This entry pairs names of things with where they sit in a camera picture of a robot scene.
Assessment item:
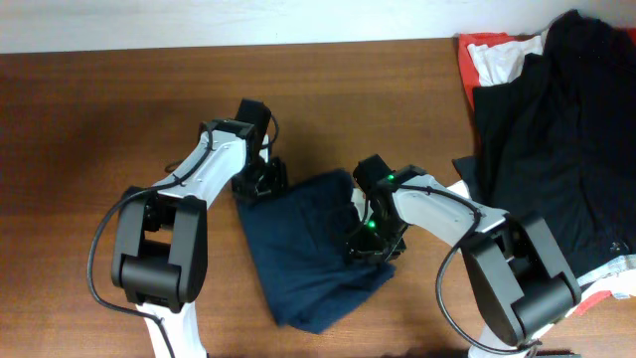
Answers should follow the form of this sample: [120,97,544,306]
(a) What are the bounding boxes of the navy blue shorts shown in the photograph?
[237,169,396,334]

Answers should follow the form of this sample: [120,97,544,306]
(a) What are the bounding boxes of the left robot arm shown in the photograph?
[111,99,287,357]

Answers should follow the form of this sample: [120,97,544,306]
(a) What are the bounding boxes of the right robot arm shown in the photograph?
[346,155,581,357]

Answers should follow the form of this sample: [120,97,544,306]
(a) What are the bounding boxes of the red orange garment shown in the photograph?
[456,27,636,317]

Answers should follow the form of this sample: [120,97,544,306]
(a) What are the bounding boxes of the black garment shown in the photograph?
[454,10,635,276]

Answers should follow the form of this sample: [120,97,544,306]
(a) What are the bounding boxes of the white garment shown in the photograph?
[446,29,636,319]

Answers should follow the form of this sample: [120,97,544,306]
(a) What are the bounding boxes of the left black cable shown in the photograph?
[86,111,280,358]

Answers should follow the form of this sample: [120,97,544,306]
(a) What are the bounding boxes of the black cable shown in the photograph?
[397,183,543,355]
[86,111,280,358]

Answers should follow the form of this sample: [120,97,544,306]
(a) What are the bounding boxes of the right black cable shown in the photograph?
[397,183,543,355]

